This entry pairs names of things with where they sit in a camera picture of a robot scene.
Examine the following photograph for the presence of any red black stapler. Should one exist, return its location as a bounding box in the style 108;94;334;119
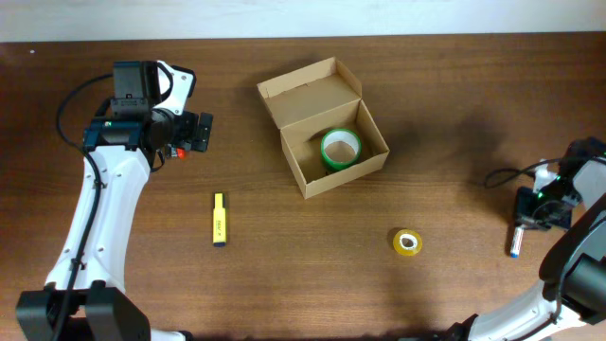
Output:
165;146;187;159

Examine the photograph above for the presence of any blue white marker pen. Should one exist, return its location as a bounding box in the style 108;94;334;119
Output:
509;225;525;259

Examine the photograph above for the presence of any yellow highlighter pen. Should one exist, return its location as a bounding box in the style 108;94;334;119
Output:
212;192;227;247

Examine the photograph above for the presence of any small yellow tape roll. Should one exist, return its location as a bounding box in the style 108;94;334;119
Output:
392;229;422;257

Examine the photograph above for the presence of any green tape roll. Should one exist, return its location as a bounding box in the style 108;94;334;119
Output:
321;129;362;171

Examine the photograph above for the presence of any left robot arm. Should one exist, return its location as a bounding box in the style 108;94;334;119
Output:
15;61;213;340

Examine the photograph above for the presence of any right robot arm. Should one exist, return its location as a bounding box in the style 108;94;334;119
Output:
440;137;605;341

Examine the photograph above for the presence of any brown cardboard box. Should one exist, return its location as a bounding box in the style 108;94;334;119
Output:
258;57;389;199

